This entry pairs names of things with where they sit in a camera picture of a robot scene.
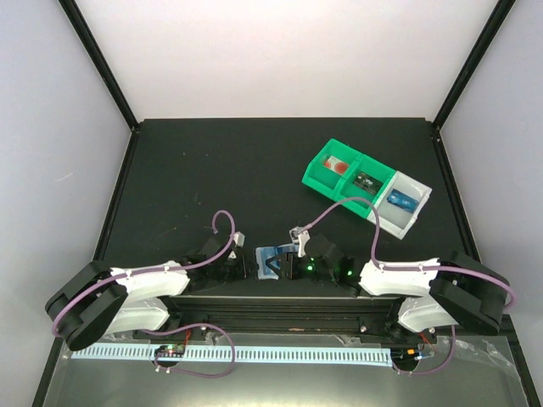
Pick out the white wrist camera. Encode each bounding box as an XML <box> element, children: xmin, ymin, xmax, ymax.
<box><xmin>228</xmin><ymin>231</ymin><xmax>245</xmax><ymax>259</ymax></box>
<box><xmin>288</xmin><ymin>226</ymin><xmax>311</xmax><ymax>258</ymax></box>

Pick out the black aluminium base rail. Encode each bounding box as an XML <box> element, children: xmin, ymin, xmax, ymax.
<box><xmin>165</xmin><ymin>296</ymin><xmax>451</xmax><ymax>345</ymax></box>

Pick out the red card in bin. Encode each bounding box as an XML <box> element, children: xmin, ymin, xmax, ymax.
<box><xmin>323</xmin><ymin>155</ymin><xmax>350</xmax><ymax>176</ymax></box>

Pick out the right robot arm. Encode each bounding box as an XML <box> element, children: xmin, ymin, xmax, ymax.
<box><xmin>255</xmin><ymin>235</ymin><xmax>509</xmax><ymax>342</ymax></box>

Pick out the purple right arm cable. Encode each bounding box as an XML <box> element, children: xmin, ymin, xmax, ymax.
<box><xmin>296</xmin><ymin>197</ymin><xmax>515</xmax><ymax>315</ymax></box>

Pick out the green plastic bin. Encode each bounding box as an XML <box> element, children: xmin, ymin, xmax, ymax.
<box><xmin>302</xmin><ymin>138</ymin><xmax>362</xmax><ymax>199</ymax></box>
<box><xmin>333</xmin><ymin>154</ymin><xmax>396</xmax><ymax>204</ymax></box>

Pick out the black corner frame post left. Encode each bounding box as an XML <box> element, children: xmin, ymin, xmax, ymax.
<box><xmin>59</xmin><ymin>0</ymin><xmax>139</xmax><ymax>131</ymax></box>

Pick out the white slotted cable duct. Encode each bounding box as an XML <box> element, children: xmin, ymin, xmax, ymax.
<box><xmin>71</xmin><ymin>343</ymin><xmax>392</xmax><ymax>367</ymax></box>

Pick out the right controller board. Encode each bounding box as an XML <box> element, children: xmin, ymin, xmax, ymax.
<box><xmin>390</xmin><ymin>348</ymin><xmax>435</xmax><ymax>364</ymax></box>

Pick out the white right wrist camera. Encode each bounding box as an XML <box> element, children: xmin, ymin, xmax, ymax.
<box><xmin>288</xmin><ymin>226</ymin><xmax>311</xmax><ymax>258</ymax></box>

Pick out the black corner frame post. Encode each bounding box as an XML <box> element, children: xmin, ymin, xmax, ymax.
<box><xmin>432</xmin><ymin>0</ymin><xmax>518</xmax><ymax>128</ymax></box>
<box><xmin>59</xmin><ymin>0</ymin><xmax>139</xmax><ymax>131</ymax></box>

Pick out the controller board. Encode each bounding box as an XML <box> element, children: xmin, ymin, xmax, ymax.
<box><xmin>390</xmin><ymin>348</ymin><xmax>435</xmax><ymax>364</ymax></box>
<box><xmin>154</xmin><ymin>344</ymin><xmax>186</xmax><ymax>358</ymax></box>

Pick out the white plastic bin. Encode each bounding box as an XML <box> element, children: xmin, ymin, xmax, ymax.
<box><xmin>373</xmin><ymin>171</ymin><xmax>433</xmax><ymax>240</ymax></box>

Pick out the black corner frame post right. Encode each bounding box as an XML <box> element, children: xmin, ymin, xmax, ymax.
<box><xmin>432</xmin><ymin>0</ymin><xmax>518</xmax><ymax>128</ymax></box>

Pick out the dark card in bin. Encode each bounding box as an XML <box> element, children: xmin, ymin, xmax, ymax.
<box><xmin>353</xmin><ymin>171</ymin><xmax>383</xmax><ymax>196</ymax></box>

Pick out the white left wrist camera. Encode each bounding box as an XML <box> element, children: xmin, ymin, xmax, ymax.
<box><xmin>228</xmin><ymin>231</ymin><xmax>245</xmax><ymax>259</ymax></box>

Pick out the blue credit card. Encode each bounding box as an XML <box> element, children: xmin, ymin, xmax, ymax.
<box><xmin>255</xmin><ymin>245</ymin><xmax>296</xmax><ymax>279</ymax></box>

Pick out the left controller board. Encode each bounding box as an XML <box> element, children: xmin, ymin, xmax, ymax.
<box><xmin>154</xmin><ymin>344</ymin><xmax>186</xmax><ymax>358</ymax></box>

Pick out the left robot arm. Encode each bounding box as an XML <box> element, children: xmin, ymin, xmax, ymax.
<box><xmin>45</xmin><ymin>231</ymin><xmax>247</xmax><ymax>351</ymax></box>

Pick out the blue card in white bin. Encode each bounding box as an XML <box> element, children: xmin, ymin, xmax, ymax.
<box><xmin>387</xmin><ymin>189</ymin><xmax>419</xmax><ymax>213</ymax></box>

